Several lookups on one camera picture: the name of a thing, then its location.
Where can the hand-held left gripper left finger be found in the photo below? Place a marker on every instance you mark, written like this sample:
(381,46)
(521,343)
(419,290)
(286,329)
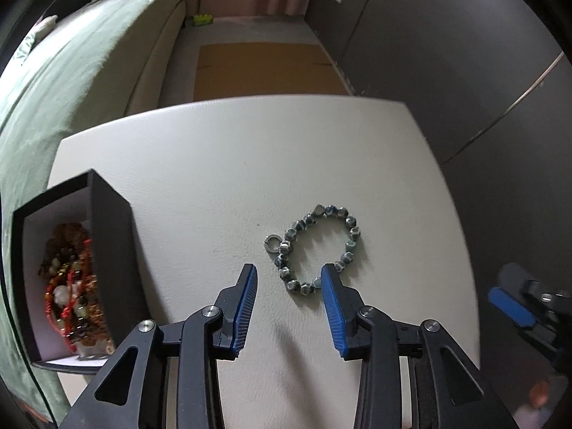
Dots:
(243,308)

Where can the green toy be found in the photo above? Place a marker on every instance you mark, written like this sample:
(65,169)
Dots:
(203,20)

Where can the flat brown cardboard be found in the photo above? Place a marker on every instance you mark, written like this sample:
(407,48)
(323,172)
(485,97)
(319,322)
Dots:
(268,71)

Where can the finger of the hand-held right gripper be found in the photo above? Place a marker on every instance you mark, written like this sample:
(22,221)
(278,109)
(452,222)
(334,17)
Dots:
(516,277)
(511,307)

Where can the black jewelry box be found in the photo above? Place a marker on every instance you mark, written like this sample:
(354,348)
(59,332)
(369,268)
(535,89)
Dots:
(111,241)

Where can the pile of beaded jewelry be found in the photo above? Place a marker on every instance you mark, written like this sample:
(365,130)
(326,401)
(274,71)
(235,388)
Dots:
(67,310)

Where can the green bedsheet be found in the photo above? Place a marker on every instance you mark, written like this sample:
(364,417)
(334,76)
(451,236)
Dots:
(67,89)

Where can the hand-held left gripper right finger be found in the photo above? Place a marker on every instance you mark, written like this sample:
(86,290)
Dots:
(333,313)

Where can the person's right hand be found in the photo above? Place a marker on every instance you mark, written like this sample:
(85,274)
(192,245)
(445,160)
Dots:
(538,395)

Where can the cream cloth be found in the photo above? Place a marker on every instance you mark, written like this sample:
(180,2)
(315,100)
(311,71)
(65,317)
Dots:
(44,27)

